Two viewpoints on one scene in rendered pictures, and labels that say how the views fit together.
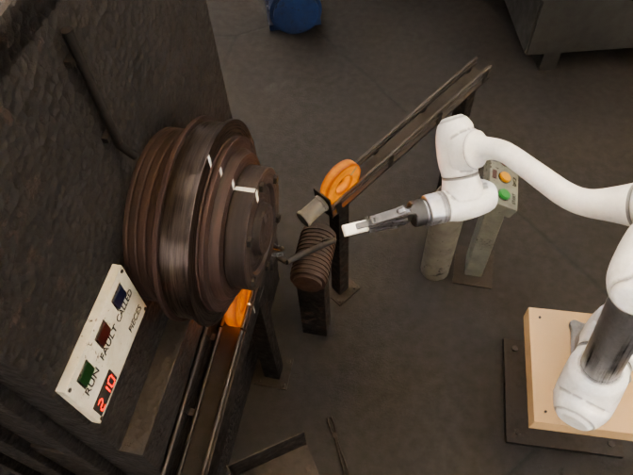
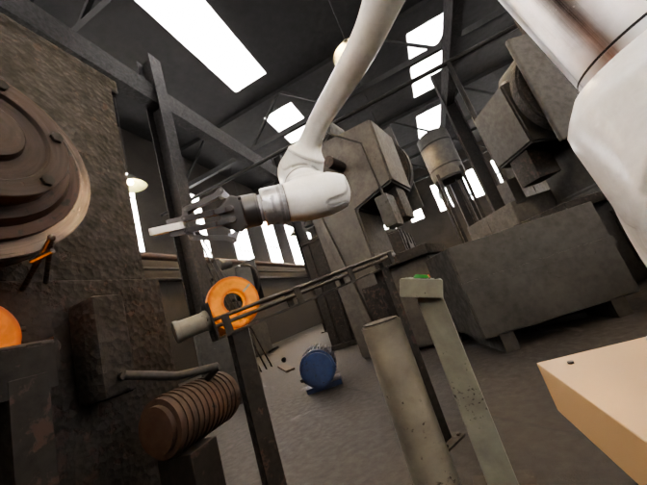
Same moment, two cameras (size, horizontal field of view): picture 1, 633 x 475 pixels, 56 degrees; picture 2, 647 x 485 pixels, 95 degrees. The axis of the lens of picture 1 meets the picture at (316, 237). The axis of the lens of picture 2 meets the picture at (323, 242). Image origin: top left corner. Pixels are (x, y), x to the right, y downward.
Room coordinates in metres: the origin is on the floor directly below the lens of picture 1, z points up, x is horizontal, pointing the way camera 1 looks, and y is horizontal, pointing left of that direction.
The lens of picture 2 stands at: (0.33, -0.45, 0.60)
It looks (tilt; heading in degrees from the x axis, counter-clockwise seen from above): 12 degrees up; 3
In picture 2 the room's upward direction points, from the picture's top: 18 degrees counter-clockwise
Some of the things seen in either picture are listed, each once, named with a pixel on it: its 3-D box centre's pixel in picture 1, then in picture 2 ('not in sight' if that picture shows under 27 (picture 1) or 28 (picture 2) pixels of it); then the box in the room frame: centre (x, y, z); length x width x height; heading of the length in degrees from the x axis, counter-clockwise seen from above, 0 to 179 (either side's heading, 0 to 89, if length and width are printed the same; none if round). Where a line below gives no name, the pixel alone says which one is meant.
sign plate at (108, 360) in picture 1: (106, 344); not in sight; (0.50, 0.42, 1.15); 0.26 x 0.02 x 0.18; 165
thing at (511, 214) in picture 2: not in sight; (521, 250); (4.28, -2.61, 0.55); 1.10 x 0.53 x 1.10; 5
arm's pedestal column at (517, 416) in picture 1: (572, 381); not in sight; (0.69, -0.86, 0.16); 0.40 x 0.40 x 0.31; 78
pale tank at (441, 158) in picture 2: not in sight; (461, 203); (8.74, -4.12, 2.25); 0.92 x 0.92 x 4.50
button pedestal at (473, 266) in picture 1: (487, 225); (461, 376); (1.26, -0.66, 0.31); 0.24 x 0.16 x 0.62; 165
